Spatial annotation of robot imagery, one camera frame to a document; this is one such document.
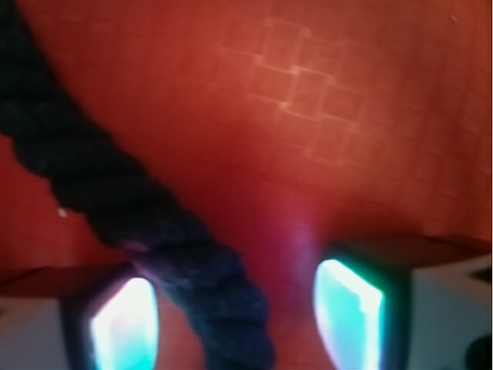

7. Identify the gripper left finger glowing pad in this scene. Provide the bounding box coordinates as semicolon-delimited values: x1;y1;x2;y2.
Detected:
0;262;159;370

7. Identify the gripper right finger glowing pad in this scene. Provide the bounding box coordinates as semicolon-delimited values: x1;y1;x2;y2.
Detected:
312;234;493;370

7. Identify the dark blue twisted rope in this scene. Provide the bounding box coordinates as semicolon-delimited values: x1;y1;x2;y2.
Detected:
0;0;277;370

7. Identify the red plastic tray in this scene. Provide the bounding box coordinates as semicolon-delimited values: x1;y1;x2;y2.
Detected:
19;1;492;369

